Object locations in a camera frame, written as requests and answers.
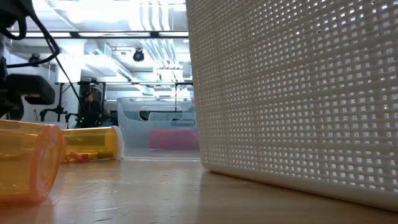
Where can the black overhead camera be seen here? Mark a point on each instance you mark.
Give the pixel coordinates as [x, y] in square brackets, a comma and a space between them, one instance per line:
[138, 55]

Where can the pink bandage roll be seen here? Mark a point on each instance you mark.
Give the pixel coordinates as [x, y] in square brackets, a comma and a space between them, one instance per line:
[174, 139]

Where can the black background robot arm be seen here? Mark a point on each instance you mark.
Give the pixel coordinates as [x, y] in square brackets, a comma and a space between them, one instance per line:
[57, 110]

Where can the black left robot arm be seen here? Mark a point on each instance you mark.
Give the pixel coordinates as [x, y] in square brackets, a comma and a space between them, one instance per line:
[28, 88]

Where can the black background ceiling camera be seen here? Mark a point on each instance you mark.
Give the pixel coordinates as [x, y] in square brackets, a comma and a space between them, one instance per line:
[34, 58]

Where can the orange pill bottle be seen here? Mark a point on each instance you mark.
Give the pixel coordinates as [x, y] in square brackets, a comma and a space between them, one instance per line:
[90, 143]
[25, 161]

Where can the white perforated plastic basket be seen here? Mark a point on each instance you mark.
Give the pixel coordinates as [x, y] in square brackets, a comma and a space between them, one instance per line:
[295, 109]

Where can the clear plastic storage bin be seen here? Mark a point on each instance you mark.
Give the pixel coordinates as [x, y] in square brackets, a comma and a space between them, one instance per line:
[136, 137]

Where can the black overhead crossbeam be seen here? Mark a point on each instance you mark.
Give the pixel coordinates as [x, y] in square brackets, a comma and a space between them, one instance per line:
[124, 35]

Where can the black background workstation frame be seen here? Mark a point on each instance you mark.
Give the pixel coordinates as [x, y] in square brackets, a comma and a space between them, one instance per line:
[140, 83]

